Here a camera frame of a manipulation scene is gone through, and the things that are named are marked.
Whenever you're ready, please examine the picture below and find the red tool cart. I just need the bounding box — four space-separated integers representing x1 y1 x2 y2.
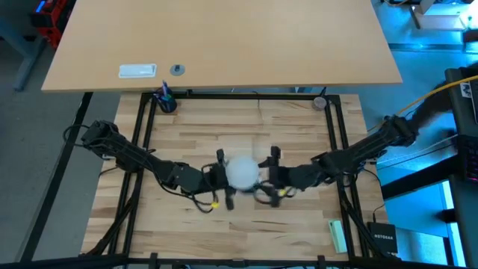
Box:
29 0 78 50

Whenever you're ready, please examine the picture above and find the small patterned cup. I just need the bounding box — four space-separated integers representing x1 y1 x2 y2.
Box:
312 96 329 112

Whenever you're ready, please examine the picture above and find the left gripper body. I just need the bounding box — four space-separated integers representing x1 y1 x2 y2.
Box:
203 164 229 194

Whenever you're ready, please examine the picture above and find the light wooden board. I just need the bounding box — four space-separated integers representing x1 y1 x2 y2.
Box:
408 0 468 32

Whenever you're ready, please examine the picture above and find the black aluminium table frame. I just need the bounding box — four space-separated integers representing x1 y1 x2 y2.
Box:
0 88 478 269

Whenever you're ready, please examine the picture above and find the black switch cable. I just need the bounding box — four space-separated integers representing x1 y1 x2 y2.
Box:
372 201 388 225

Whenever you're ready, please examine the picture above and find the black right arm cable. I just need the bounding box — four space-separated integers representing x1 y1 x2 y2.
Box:
252 182 296 207

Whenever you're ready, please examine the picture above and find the grey table leg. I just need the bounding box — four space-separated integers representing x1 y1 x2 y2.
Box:
0 13 49 93

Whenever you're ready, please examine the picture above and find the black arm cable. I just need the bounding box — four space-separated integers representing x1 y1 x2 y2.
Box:
160 179 221 214
252 182 296 207

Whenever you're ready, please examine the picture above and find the white lightbulb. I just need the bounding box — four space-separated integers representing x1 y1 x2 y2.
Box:
225 155 261 191

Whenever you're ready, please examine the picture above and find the black pen cup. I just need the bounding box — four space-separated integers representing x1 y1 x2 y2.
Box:
154 92 179 114

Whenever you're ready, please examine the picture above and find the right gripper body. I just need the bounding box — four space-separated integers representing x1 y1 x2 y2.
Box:
268 166 296 191

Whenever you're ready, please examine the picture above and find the black floor cable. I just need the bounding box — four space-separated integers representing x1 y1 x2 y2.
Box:
376 141 459 172

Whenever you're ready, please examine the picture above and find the black keyboard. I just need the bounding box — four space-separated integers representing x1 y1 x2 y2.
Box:
457 134 478 185

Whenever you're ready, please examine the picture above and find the white rectangular tray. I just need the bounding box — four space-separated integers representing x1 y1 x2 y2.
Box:
118 63 158 79

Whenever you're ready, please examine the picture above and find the black diagonal strut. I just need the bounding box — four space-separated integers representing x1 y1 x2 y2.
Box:
19 91 94 263
379 153 461 201

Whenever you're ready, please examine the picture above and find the black Netgear switch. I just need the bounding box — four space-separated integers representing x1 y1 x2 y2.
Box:
366 221 400 256

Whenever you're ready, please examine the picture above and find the light green block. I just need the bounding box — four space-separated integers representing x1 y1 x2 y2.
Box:
327 219 349 255

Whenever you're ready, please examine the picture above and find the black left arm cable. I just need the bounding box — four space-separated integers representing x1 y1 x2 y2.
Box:
160 179 221 214

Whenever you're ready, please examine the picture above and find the yellow cable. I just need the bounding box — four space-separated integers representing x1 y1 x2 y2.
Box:
367 73 478 134

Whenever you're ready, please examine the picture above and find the beige wooden desk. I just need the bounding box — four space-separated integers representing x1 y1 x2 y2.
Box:
40 0 403 93

